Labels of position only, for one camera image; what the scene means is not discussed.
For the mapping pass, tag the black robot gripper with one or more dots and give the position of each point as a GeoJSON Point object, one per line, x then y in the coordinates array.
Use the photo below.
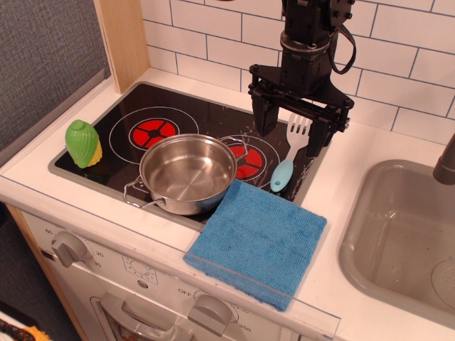
{"type": "Point", "coordinates": [301, 85]}

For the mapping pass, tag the stainless steel pot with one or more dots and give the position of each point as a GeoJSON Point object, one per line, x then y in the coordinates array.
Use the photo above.
{"type": "Point", "coordinates": [188, 174]}

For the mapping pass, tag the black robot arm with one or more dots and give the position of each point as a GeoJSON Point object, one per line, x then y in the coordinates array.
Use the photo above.
{"type": "Point", "coordinates": [315, 26]}

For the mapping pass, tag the blue folded cloth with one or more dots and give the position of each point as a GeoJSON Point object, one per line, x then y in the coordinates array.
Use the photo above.
{"type": "Point", "coordinates": [259, 243]}

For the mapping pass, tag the grey toy sink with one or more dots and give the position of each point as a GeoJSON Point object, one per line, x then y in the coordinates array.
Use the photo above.
{"type": "Point", "coordinates": [399, 242]}

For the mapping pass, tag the grey faucet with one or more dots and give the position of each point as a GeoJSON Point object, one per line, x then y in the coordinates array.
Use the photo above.
{"type": "Point", "coordinates": [444, 170]}

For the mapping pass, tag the black toy stovetop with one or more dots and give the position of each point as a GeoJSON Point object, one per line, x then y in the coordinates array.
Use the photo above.
{"type": "Point", "coordinates": [148, 114]}

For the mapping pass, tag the grey oven knob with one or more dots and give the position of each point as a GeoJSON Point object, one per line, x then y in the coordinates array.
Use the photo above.
{"type": "Point", "coordinates": [211, 314]}

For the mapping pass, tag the green yellow toy corn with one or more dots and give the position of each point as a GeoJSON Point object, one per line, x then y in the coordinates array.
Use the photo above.
{"type": "Point", "coordinates": [83, 144]}

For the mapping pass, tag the grey timer knob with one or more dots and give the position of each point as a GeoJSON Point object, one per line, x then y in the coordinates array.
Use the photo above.
{"type": "Point", "coordinates": [68, 248]}

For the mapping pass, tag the yellow object bottom left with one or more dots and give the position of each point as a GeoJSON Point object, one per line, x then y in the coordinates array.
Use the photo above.
{"type": "Point", "coordinates": [23, 334]}

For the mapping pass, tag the white spatula blue handle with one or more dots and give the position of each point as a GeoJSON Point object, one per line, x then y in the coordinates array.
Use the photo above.
{"type": "Point", "coordinates": [297, 135]}

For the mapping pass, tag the wooden side post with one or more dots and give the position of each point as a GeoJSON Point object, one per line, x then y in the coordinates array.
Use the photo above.
{"type": "Point", "coordinates": [122, 28]}

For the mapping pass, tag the grey oven door handle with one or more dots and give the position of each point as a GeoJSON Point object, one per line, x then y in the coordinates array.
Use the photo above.
{"type": "Point", "coordinates": [150, 322]}

